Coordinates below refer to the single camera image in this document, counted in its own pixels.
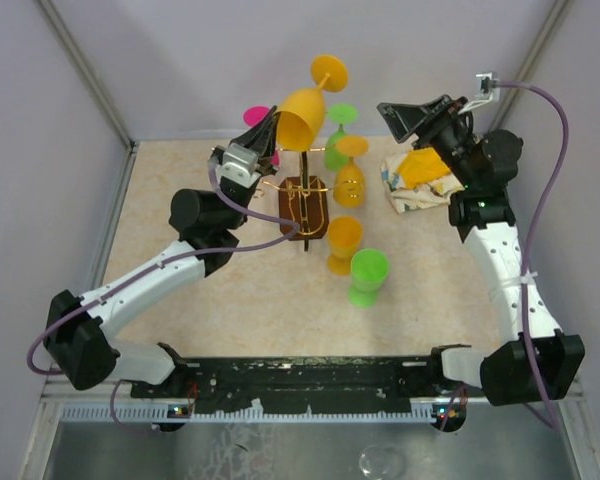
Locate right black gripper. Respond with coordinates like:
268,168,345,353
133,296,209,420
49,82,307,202
376,95,476,189

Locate pink wine glass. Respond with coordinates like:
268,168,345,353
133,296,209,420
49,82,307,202
243,105,280,168

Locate orange wine glass front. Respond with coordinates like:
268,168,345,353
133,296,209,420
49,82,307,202
277,54,348,152

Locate orange wine glass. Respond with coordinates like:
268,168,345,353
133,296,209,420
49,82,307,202
327,216,363,276
277,54,348,152
333,135,369,208

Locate green wine glass back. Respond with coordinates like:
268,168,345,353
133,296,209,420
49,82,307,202
324,103,358,172

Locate green wine glass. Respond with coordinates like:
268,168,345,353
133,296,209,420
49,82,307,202
324,103,358,172
348,248,390,308

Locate green wine glass front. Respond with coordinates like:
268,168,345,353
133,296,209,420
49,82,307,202
348,248,390,308

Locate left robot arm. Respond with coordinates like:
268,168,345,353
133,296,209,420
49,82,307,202
43,109,278,397

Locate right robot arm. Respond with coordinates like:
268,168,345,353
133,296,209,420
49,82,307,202
377,95,585,406

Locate yellow patterned cloth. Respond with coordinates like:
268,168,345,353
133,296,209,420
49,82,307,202
380,147,464,214

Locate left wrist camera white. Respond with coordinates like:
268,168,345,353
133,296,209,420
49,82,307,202
210,143,261,188

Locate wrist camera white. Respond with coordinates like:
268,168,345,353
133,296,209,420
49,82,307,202
460,71,500,114
210,143,261,188

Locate gold wire glass rack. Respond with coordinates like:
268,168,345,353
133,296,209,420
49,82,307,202
262,144,335,252

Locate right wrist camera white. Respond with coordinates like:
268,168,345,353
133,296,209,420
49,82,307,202
460,71,500,114

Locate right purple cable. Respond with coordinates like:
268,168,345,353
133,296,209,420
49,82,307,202
489,82,569,431

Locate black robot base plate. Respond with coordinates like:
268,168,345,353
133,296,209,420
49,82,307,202
131,355,460,415

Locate white cable duct strip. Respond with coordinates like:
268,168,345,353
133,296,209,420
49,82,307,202
59,401,444,422

